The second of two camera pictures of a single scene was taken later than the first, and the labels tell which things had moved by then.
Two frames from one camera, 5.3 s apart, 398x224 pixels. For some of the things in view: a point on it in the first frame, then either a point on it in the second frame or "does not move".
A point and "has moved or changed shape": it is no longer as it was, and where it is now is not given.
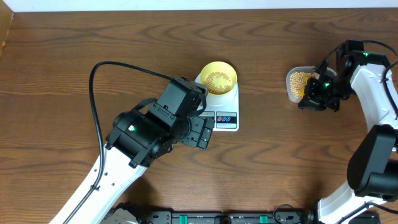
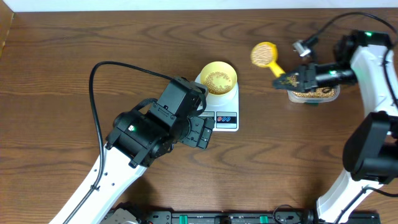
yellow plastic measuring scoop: x=302 y=93 has moved or changed shape
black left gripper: x=201 y=132 does not move
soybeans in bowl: x=209 y=83 does not move
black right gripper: x=310 y=101 to x=306 y=71
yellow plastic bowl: x=220 y=77 does not move
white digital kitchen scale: x=224 y=109 does not move
